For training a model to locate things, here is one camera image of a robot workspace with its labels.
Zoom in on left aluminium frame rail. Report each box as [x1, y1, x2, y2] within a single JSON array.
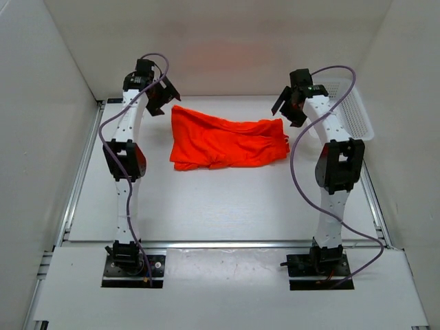
[[21, 100, 107, 329]]

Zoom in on right aluminium frame rail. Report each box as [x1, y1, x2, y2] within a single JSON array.
[[353, 163, 430, 329]]

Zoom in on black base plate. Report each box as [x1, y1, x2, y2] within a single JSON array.
[[101, 254, 166, 289], [280, 254, 355, 291]]

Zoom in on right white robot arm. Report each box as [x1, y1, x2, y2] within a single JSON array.
[[272, 69, 365, 275]]

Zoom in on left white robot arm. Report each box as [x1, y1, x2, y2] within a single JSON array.
[[98, 53, 181, 281]]

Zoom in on aluminium frame rail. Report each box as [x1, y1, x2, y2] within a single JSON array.
[[21, 100, 107, 329], [353, 163, 430, 329]]

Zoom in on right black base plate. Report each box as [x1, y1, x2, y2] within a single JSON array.
[[280, 254, 355, 291]]

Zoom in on front aluminium rail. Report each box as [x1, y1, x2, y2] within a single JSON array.
[[142, 240, 312, 249]]

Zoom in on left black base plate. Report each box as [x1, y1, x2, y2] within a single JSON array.
[[101, 254, 166, 289]]

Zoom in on white plastic basket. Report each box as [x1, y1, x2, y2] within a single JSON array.
[[313, 78, 375, 142]]

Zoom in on orange shorts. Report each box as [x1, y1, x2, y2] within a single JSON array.
[[170, 105, 290, 171]]

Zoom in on black label sticker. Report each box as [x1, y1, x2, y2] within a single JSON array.
[[106, 98, 123, 104]]

